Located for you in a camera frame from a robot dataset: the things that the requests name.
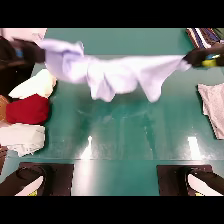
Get white garment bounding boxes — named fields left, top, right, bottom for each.
left=0, top=122, right=47, bottom=158
left=0, top=27, right=48, bottom=44

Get pale lilac shirt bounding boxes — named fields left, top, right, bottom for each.
left=37, top=38, right=193, bottom=104

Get red garment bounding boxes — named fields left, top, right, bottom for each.
left=5, top=93, right=51, bottom=126

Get cream garment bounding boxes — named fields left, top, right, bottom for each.
left=7, top=67, right=58, bottom=100

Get striped garment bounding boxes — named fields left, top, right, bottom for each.
left=185, top=27, right=224, bottom=50

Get grey garment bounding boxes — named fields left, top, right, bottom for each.
left=197, top=82, right=224, bottom=141

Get brown garment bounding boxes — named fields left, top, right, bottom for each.
left=0, top=94, right=10, bottom=123

